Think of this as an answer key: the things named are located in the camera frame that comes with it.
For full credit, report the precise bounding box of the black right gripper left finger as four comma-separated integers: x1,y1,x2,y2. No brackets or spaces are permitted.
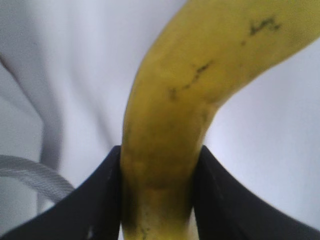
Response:
1,146,121,240

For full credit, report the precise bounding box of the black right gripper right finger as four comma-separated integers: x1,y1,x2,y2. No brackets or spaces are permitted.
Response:
192,146,320,240

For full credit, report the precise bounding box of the yellow banana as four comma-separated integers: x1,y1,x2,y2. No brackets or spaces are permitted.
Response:
120,0,320,240

